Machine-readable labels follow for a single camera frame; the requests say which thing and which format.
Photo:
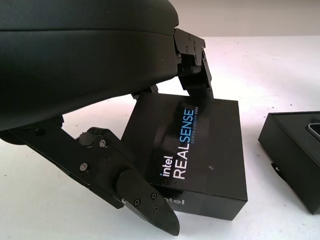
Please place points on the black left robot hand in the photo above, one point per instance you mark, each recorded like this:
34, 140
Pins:
75, 62

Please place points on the black Intel RealSense box lid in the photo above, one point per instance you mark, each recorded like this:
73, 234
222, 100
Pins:
215, 155

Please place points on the black box base with foam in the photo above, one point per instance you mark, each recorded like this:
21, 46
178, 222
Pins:
287, 150

